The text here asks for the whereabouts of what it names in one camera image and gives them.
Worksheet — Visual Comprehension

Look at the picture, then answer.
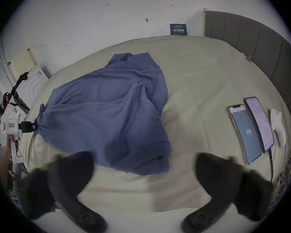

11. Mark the black cable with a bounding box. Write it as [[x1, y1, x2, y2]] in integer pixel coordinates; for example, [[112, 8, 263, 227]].
[[268, 149, 275, 183]]

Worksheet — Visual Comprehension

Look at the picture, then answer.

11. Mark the phone with blue screen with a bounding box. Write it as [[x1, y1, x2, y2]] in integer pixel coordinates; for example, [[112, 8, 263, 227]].
[[227, 104, 262, 165]]

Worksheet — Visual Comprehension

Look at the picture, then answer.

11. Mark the white washing machine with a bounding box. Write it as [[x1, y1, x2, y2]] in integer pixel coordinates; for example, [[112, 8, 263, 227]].
[[15, 63, 52, 107]]

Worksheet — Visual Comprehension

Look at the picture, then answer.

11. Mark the blue shirt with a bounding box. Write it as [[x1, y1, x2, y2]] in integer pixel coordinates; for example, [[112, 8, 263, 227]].
[[35, 52, 173, 176]]

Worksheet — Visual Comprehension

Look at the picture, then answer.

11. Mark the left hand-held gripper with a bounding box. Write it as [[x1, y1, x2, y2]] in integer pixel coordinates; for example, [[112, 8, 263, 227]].
[[2, 106, 40, 158]]

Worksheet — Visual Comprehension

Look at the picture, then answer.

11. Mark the dark blue wall sign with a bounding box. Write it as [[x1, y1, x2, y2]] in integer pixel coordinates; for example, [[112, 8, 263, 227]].
[[170, 23, 187, 36]]

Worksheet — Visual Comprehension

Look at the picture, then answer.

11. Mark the person's left forearm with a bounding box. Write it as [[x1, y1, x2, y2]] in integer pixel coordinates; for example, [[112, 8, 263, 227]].
[[0, 153, 13, 194]]

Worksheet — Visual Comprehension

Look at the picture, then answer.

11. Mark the phone with pale screen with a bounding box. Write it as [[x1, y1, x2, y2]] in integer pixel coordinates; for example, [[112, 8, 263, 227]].
[[243, 96, 275, 153]]

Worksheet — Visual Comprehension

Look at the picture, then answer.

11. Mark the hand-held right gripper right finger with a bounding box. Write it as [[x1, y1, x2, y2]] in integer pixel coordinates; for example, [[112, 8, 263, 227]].
[[181, 152, 275, 233]]

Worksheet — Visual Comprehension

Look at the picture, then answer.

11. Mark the grey padded headboard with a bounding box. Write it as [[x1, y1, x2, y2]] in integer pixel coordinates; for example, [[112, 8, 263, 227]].
[[204, 10, 291, 106]]

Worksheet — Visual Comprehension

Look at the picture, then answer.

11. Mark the person's left hand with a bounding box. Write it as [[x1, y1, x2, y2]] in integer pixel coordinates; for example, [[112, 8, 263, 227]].
[[3, 137, 15, 158]]

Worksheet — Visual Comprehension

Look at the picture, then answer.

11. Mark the white hand controller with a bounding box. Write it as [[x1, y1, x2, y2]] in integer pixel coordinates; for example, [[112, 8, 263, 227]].
[[270, 108, 287, 148]]

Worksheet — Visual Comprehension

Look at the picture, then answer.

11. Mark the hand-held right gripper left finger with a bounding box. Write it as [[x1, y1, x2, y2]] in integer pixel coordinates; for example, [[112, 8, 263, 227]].
[[15, 151, 108, 233]]

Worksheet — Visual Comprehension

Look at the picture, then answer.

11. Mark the bed with beige sheet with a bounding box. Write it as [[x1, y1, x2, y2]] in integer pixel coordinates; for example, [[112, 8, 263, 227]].
[[21, 35, 291, 229]]

